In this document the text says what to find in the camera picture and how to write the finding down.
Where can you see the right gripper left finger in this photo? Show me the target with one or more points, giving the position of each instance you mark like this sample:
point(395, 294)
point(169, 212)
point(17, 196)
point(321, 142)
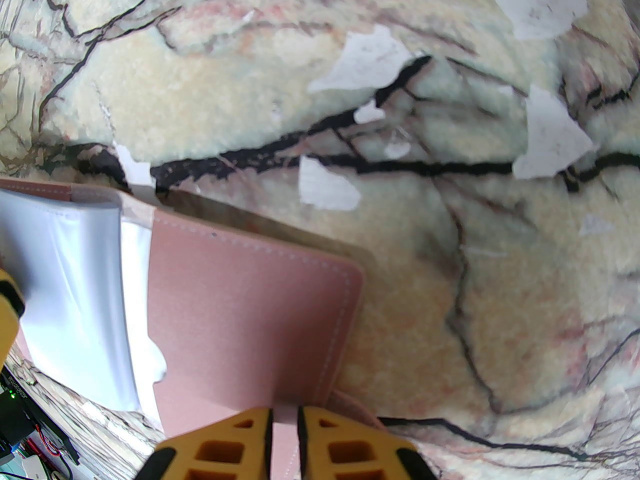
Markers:
point(220, 453)

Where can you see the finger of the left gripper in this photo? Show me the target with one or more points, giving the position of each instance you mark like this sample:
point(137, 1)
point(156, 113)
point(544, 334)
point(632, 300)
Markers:
point(9, 313)

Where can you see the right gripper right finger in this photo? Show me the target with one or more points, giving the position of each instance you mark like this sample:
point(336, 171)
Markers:
point(350, 453)

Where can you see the pink leather card holder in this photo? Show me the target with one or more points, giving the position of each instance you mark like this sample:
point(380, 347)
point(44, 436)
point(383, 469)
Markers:
point(240, 318)

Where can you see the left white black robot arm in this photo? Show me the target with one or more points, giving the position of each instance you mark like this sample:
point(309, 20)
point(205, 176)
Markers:
point(15, 418)

